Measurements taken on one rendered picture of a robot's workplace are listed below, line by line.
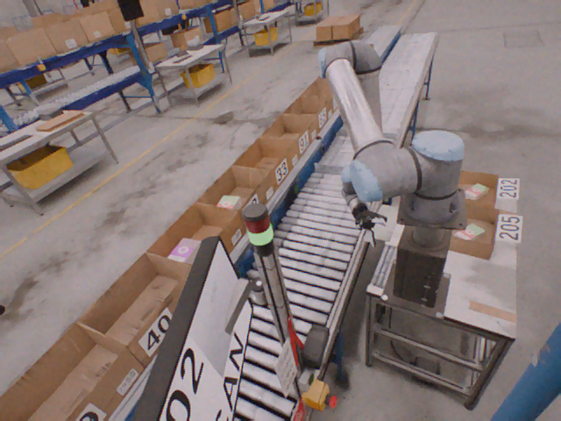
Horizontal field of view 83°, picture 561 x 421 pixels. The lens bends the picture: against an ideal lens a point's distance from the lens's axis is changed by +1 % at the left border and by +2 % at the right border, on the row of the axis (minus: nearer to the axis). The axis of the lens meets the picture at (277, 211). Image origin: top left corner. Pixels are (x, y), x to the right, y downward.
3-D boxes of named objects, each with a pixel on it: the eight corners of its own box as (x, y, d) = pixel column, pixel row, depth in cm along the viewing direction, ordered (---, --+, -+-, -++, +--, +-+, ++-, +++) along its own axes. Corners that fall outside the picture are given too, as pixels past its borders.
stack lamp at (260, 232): (266, 246, 64) (260, 224, 60) (244, 242, 66) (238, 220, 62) (277, 231, 67) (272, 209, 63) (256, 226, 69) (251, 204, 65)
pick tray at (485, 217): (489, 260, 152) (494, 246, 146) (405, 239, 171) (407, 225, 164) (494, 224, 169) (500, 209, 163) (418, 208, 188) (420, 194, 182)
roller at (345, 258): (352, 266, 169) (351, 260, 166) (266, 246, 191) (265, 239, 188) (354, 260, 172) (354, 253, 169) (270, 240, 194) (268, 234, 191)
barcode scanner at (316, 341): (333, 338, 109) (330, 326, 102) (322, 374, 102) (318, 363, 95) (315, 332, 112) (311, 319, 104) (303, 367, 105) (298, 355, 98)
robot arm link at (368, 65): (373, 32, 136) (384, 173, 170) (345, 40, 137) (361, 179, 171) (383, 32, 126) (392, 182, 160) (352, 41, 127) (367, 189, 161)
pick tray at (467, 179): (491, 217, 173) (496, 203, 167) (415, 203, 191) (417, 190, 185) (494, 189, 190) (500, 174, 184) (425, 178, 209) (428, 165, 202)
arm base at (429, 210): (460, 189, 119) (465, 167, 112) (461, 224, 106) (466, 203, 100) (405, 187, 126) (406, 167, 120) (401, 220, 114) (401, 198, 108)
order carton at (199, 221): (204, 289, 149) (192, 266, 139) (158, 274, 162) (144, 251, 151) (245, 233, 175) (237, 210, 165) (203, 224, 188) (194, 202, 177)
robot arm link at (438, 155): (468, 190, 104) (478, 143, 92) (415, 203, 105) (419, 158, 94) (444, 166, 115) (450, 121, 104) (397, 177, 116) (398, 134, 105)
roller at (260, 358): (308, 387, 126) (307, 381, 123) (204, 343, 148) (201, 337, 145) (312, 374, 129) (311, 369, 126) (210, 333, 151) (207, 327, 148)
